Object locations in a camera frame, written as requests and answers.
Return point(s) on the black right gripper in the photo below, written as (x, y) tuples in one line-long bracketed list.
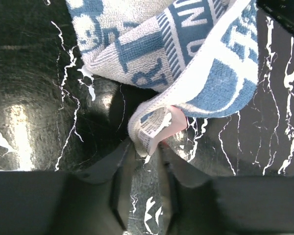
[(280, 10)]

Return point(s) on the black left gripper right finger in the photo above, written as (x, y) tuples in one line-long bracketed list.
[(195, 203)]

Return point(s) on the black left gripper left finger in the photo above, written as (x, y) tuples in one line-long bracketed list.
[(95, 201)]

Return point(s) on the navy cream patterned towel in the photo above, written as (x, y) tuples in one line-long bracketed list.
[(200, 56)]

